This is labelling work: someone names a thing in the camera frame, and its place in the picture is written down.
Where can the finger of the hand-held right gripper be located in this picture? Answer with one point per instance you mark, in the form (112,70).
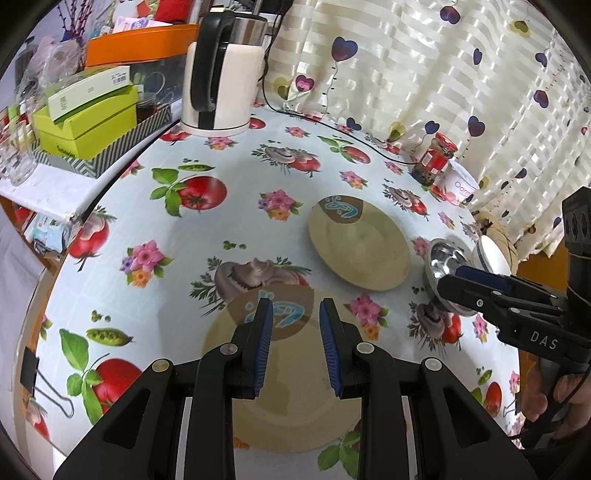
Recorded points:
(461,295)
(482,278)

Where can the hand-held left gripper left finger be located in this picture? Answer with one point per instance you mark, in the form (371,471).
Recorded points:
(262,341)

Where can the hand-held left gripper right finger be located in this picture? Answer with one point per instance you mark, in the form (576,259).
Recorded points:
(328,341)

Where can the white ceramic bowl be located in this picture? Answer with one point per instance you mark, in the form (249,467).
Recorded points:
(494,256)

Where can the stainless steel bowl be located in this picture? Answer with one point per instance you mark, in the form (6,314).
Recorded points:
(445,258)

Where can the beige plate with blue print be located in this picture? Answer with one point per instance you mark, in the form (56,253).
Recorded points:
(360,249)
(295,374)

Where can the person's right hand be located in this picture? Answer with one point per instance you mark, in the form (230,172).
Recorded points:
(570,401)

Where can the burlap bundle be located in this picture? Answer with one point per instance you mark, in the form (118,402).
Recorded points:
(509,240)

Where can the white yogurt tub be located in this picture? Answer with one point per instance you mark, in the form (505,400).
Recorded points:
(461,187)

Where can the vegetable-print tablecloth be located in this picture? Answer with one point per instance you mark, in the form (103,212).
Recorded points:
(194,240)

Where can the red-lidded glass jar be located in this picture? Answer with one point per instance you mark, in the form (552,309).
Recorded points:
(431,159)

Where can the cream heart-print curtain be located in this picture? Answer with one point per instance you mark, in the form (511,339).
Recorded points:
(415,69)

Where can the black binder clip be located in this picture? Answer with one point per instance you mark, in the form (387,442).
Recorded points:
(41,387)

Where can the striped cardboard box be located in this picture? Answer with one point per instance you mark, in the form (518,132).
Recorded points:
(124,147)

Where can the cream electric kettle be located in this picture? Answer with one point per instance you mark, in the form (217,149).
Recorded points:
(231,83)

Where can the white shelf board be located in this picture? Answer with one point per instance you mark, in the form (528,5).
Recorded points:
(41,194)

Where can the lime green box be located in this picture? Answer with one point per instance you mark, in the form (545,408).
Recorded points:
(92,129)

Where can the white and green box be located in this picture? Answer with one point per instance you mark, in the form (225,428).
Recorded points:
(83,94)

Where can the clear glass jar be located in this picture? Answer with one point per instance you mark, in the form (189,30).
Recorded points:
(16,157)

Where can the orange box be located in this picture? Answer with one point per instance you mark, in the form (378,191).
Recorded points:
(138,44)

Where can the red printed box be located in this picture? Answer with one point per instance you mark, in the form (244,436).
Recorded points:
(178,9)

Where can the purple decorative branches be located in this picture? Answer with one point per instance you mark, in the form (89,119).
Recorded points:
(76,23)

